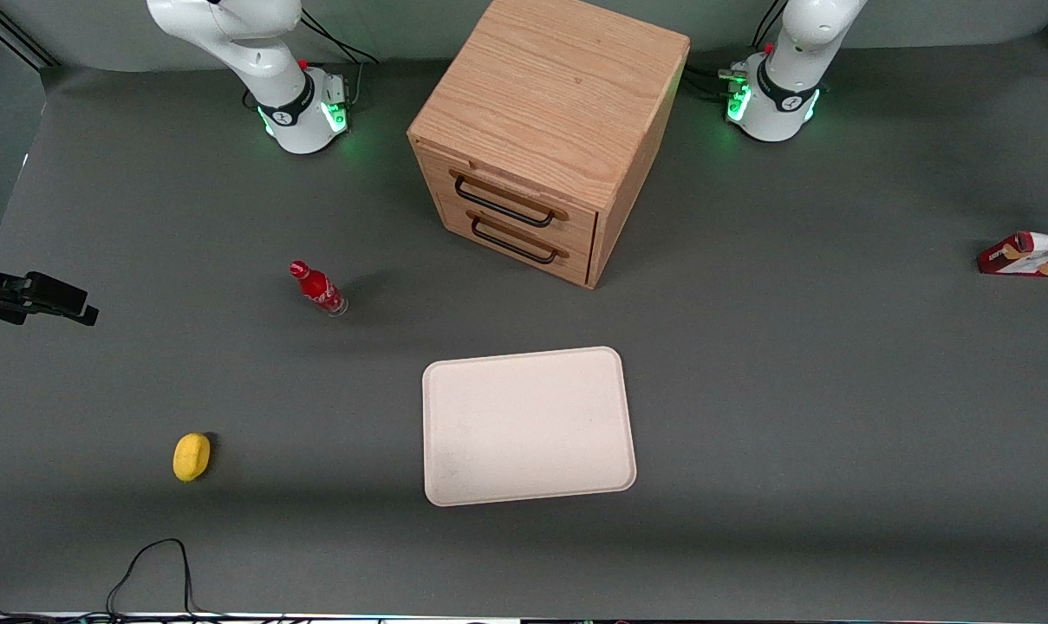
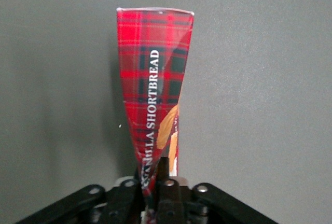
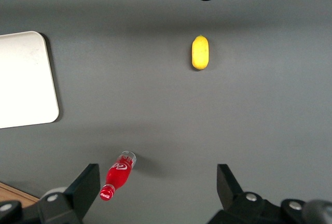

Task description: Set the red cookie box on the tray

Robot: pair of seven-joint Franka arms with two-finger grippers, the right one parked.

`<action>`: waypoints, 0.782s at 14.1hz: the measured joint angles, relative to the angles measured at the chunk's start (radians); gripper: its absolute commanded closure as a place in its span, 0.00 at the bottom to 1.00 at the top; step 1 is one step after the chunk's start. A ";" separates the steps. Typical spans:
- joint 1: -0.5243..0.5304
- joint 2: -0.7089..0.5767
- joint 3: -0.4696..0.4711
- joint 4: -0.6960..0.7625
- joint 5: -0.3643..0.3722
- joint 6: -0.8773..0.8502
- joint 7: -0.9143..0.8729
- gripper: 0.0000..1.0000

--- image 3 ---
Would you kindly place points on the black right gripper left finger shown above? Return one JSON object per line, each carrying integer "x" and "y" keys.
{"x": 77, "y": 193}

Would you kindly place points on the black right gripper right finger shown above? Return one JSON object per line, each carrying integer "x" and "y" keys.
{"x": 233, "y": 203}

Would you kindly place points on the beige plastic tray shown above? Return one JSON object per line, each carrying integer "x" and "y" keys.
{"x": 26, "y": 78}

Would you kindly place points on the red cola bottle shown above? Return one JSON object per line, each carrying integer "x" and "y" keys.
{"x": 119, "y": 174}

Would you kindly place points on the grey table mat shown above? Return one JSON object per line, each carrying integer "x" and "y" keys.
{"x": 129, "y": 91}

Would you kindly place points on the yellow lemon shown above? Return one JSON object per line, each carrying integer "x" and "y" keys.
{"x": 200, "y": 53}

